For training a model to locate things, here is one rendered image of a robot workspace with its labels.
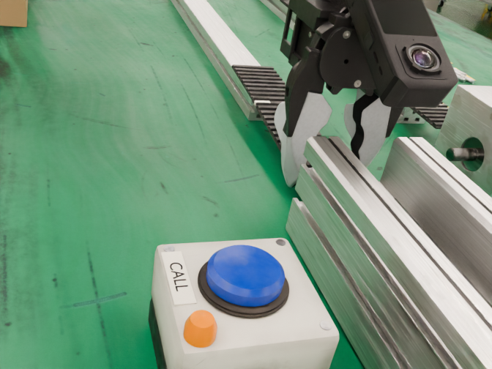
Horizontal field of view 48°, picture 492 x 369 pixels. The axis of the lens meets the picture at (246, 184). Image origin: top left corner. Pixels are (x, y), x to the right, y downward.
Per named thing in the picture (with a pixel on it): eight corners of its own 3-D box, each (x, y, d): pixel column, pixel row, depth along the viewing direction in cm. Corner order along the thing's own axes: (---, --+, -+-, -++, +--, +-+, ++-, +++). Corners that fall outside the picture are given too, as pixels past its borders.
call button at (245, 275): (195, 271, 30) (200, 242, 29) (265, 266, 31) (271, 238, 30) (213, 326, 27) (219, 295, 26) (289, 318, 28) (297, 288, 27)
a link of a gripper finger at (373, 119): (354, 153, 54) (360, 64, 49) (383, 185, 50) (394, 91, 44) (324, 159, 54) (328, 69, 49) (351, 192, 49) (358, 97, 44)
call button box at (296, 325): (147, 320, 34) (154, 237, 31) (293, 305, 37) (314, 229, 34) (170, 438, 27) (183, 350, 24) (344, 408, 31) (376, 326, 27)
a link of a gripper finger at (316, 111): (274, 159, 52) (315, 69, 48) (296, 194, 47) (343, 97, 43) (244, 153, 51) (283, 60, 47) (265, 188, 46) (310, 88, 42)
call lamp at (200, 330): (180, 324, 26) (182, 305, 25) (211, 321, 26) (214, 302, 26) (187, 349, 25) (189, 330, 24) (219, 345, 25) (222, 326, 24)
